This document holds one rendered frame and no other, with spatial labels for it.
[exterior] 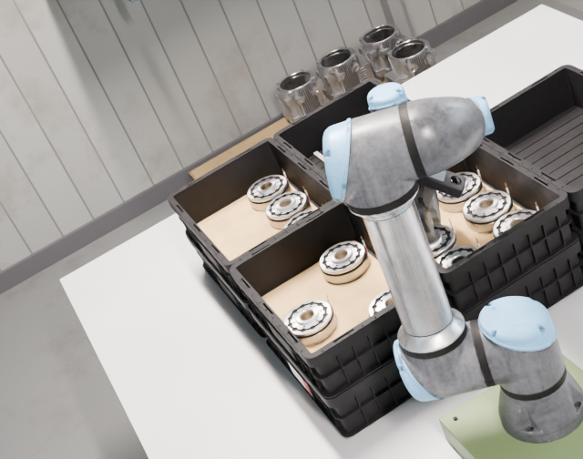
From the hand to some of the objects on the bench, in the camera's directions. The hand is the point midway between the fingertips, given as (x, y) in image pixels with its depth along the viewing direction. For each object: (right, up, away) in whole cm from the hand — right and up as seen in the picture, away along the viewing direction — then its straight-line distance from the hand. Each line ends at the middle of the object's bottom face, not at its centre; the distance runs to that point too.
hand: (436, 234), depth 228 cm
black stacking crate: (+10, -10, +8) cm, 16 cm away
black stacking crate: (-32, -9, +35) cm, 48 cm away
